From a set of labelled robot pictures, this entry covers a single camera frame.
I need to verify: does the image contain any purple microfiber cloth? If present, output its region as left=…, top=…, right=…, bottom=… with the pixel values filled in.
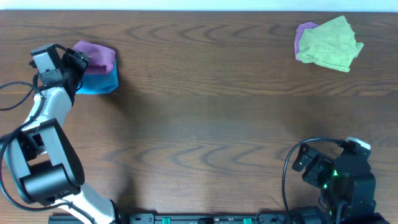
left=73, top=40, right=116, bottom=75

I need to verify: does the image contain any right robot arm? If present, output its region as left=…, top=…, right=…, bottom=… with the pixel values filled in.
left=292, top=138, right=387, bottom=223

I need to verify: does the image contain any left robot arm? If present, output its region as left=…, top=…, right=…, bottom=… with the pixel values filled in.
left=1, top=44, right=122, bottom=223

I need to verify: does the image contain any blue folded cloth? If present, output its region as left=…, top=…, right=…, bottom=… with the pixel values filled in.
left=76, top=62, right=119, bottom=95

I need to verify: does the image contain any green microfiber cloth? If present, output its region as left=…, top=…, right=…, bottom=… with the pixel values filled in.
left=297, top=16, right=364, bottom=72

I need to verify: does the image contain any right black cable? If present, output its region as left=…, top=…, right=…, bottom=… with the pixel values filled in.
left=281, top=138, right=349, bottom=224

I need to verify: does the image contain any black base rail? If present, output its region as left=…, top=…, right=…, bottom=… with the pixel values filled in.
left=48, top=212, right=299, bottom=224

